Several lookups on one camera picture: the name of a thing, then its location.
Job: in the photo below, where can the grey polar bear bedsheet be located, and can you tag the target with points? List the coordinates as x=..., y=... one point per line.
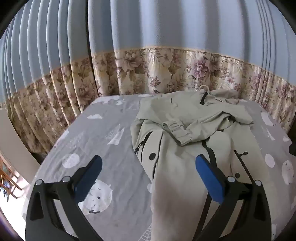
x=121, y=209

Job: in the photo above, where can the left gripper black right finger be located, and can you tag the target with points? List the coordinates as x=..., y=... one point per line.
x=253, y=221

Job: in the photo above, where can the blue floral curtain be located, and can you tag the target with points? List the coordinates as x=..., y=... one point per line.
x=59, y=56

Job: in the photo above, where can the light green jacket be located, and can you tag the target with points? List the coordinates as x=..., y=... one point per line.
x=170, y=131

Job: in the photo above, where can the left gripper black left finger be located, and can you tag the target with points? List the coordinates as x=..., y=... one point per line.
x=43, y=221

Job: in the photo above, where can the wooden chair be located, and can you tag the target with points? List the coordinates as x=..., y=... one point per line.
x=8, y=185

